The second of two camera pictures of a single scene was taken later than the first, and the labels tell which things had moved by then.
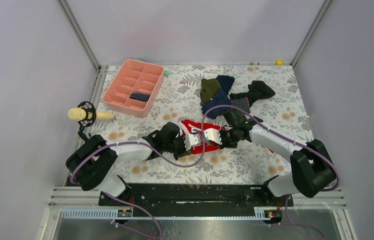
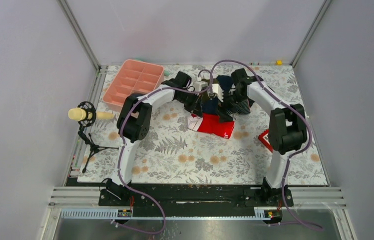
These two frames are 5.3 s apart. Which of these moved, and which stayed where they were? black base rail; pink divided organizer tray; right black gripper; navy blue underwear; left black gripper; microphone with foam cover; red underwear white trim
Moved: left black gripper; right black gripper; red underwear white trim
Stayed: black base rail; navy blue underwear; microphone with foam cover; pink divided organizer tray
